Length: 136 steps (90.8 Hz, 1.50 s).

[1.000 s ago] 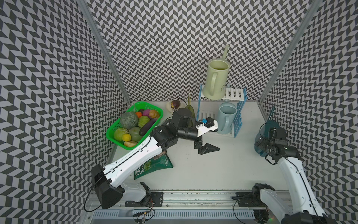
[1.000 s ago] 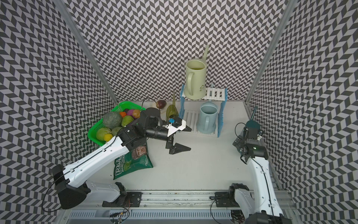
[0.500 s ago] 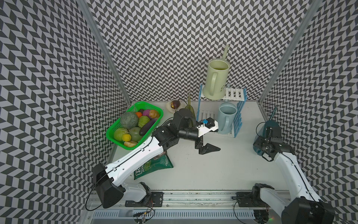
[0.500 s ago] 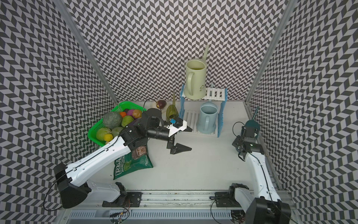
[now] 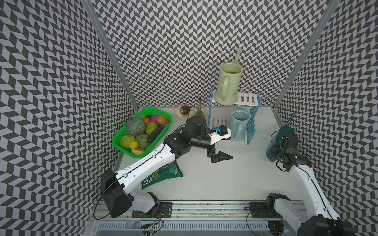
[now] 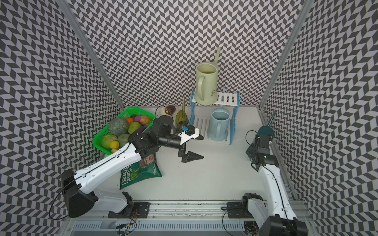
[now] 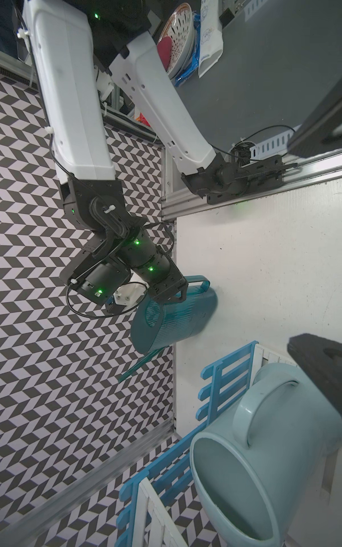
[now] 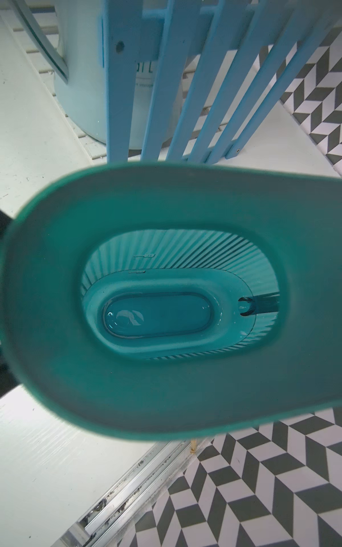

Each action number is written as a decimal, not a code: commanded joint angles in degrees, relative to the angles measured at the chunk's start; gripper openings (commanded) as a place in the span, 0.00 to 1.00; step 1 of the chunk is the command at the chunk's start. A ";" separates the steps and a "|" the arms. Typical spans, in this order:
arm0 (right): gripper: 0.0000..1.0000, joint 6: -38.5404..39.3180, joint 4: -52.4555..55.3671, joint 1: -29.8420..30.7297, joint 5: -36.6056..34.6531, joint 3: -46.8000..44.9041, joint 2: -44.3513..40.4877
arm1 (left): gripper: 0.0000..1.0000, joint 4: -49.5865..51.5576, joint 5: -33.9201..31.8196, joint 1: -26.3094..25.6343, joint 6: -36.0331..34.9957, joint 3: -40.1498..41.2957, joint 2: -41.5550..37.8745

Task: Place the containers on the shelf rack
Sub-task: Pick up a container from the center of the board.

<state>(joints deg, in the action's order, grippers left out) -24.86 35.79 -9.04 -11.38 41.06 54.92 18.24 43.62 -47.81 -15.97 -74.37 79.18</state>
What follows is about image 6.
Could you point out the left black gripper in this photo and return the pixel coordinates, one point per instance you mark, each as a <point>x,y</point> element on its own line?
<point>188,157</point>

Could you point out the green apple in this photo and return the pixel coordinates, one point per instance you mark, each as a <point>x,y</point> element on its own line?
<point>123,139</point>

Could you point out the light blue watering can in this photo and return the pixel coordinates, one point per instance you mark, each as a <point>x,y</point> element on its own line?
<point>218,126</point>

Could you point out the purple eggplant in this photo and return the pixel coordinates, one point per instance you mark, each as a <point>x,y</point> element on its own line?
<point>142,129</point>

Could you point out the dark green melon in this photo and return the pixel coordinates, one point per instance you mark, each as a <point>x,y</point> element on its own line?
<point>118,126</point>

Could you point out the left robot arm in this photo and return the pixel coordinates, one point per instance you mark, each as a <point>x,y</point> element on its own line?
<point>80,188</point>

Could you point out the pale green squash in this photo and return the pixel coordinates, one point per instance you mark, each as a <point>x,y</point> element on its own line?
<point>107,139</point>

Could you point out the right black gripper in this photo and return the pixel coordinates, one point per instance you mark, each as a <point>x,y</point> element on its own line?
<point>249,151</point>

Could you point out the purple onion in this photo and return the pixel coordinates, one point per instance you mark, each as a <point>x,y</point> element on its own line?
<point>137,118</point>

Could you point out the brown potato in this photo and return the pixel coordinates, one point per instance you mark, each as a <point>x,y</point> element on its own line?
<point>145,120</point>

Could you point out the blue white slatted shelf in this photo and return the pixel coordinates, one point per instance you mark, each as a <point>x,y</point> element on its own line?
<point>229,101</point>

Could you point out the olive transparent watering can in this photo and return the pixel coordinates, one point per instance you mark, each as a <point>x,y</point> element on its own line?
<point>181,117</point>

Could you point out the orange carrot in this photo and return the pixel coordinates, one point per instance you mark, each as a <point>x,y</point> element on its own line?
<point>129,120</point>

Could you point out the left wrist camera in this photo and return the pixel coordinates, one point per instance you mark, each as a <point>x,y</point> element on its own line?
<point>188,132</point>

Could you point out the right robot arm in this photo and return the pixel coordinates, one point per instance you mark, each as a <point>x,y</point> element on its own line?
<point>274,216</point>

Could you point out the light green cabbage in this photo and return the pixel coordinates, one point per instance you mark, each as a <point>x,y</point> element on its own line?
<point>134,126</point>

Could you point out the clear bowl with plum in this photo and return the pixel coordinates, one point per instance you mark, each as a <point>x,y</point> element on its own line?
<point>168,110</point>

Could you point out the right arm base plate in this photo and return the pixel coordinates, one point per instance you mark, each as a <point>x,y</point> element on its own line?
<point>235,211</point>

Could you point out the cream watering can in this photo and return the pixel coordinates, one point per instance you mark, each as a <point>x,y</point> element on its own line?
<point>207,81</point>

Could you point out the green chips bag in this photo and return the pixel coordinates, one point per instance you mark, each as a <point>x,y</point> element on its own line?
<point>145,169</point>

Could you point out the yellow lemon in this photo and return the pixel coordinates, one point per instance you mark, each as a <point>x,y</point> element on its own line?
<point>114,144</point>

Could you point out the teal transparent watering can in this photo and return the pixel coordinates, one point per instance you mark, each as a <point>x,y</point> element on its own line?
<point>267,129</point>

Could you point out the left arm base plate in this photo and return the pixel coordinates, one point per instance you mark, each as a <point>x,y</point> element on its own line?
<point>133,211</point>

